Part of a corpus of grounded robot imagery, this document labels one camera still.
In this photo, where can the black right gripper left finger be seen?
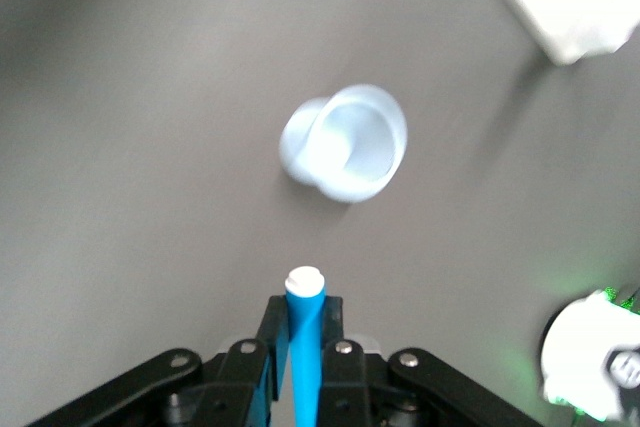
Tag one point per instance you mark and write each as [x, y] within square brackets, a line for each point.
[250, 367]

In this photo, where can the light blue plastic cup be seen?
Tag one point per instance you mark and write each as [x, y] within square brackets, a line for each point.
[350, 147]

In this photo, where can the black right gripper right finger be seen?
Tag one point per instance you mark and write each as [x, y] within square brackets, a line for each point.
[342, 372]

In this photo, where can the blue marker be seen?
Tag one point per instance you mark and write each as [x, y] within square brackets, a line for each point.
[305, 347]

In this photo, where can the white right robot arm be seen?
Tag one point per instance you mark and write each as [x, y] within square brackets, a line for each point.
[575, 347]

